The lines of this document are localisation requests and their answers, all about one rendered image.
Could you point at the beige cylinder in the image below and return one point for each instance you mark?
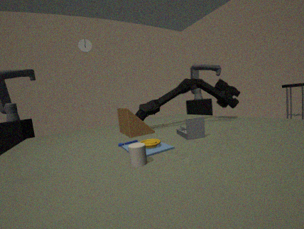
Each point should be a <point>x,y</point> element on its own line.
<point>137,153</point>

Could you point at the blue flat mat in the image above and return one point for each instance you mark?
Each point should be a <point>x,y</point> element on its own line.
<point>160,148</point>

